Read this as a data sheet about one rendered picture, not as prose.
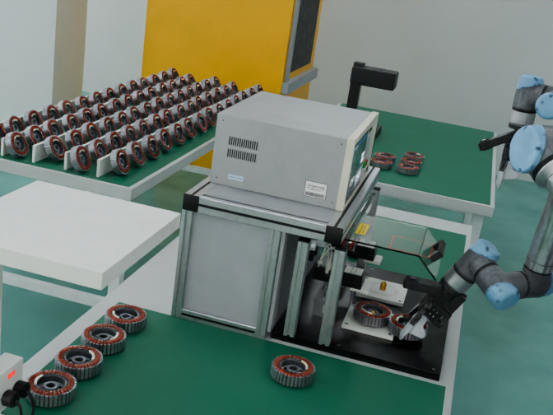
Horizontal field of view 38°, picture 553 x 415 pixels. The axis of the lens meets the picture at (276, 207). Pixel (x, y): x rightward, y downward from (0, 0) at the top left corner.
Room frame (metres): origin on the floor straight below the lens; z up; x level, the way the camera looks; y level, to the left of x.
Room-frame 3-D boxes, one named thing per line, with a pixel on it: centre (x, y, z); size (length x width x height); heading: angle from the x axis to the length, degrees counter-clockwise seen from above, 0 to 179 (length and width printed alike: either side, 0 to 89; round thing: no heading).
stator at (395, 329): (2.08, -0.42, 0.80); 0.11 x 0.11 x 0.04
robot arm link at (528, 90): (2.48, -0.72, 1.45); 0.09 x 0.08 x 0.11; 62
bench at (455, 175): (4.61, -0.67, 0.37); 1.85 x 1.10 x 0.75; 167
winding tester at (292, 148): (2.33, -0.04, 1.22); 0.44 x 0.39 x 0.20; 167
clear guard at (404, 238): (2.10, -0.31, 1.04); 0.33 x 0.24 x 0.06; 77
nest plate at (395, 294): (2.36, -0.38, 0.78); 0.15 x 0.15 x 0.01; 77
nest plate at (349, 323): (2.13, -0.32, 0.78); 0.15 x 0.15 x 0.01; 77
